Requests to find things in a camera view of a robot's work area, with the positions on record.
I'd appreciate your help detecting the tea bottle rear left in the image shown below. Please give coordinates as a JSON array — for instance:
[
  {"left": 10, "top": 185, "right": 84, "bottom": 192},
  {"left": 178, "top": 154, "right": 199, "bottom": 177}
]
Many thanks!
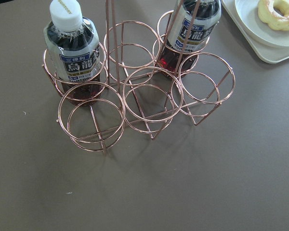
[{"left": 43, "top": 0, "right": 100, "bottom": 92}]

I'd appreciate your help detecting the tea bottle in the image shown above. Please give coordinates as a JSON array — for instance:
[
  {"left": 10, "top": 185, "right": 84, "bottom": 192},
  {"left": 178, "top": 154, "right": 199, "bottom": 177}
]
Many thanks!
[
  {"left": 158, "top": 0, "right": 222, "bottom": 72},
  {"left": 43, "top": 0, "right": 100, "bottom": 92}
]

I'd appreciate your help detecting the tea bottle rear right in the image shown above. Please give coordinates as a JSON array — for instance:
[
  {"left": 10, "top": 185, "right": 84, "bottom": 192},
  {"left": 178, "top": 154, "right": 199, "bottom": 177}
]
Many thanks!
[{"left": 158, "top": 0, "right": 222, "bottom": 72}]

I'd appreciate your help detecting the beige rabbit tray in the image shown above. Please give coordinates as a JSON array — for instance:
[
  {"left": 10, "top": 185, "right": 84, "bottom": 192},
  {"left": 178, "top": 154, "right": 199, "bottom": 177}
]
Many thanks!
[{"left": 221, "top": 0, "right": 289, "bottom": 64}]

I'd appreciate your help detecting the white plate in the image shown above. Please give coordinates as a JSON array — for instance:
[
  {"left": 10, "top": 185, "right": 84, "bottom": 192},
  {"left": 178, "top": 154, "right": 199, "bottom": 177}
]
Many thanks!
[{"left": 235, "top": 0, "right": 289, "bottom": 48}]

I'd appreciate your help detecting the glazed donut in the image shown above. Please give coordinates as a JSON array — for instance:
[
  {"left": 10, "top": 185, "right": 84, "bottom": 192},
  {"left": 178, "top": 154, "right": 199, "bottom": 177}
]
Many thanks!
[{"left": 257, "top": 0, "right": 289, "bottom": 31}]

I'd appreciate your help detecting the copper wire bottle rack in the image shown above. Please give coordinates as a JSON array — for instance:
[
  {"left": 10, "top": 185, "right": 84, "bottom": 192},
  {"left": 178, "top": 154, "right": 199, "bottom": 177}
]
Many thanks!
[{"left": 42, "top": 0, "right": 236, "bottom": 152}]

